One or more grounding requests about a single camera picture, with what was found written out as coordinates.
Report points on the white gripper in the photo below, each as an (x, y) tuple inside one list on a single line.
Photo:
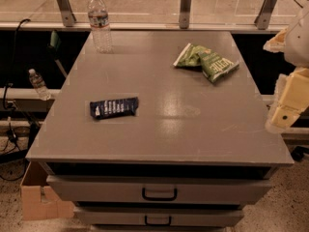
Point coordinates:
[(298, 43)]

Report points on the dark blue snack bar wrapper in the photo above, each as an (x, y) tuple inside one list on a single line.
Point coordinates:
[(106, 109)]

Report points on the green Kettle chips bag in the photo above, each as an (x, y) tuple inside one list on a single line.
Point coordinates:
[(214, 66)]

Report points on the light green chips bag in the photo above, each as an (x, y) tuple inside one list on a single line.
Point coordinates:
[(189, 56)]

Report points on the grey drawer cabinet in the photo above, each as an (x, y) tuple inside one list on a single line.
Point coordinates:
[(184, 126)]

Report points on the clear water bottle on table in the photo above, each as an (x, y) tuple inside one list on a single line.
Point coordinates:
[(99, 22)]

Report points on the upper grey drawer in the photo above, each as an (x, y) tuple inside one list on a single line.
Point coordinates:
[(158, 190)]

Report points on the grey drawer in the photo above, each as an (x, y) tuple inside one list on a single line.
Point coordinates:
[(158, 190), (158, 216)]

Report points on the lower grey drawer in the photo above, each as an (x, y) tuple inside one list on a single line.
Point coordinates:
[(158, 216)]

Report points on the small water bottle on ledge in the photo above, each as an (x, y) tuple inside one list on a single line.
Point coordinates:
[(39, 85)]

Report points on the cardboard box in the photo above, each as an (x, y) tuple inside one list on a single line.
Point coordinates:
[(38, 200)]

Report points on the right metal bracket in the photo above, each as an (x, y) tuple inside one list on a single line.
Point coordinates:
[(263, 19)]

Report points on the metal bracket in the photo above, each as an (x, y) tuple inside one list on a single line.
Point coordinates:
[(66, 12), (263, 19), (184, 16)]

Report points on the middle metal bracket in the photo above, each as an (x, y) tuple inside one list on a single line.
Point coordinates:
[(184, 16)]

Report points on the left metal bracket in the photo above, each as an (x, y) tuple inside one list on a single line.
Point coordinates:
[(66, 12)]

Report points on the green handled tool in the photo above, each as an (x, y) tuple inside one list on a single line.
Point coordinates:
[(53, 48)]

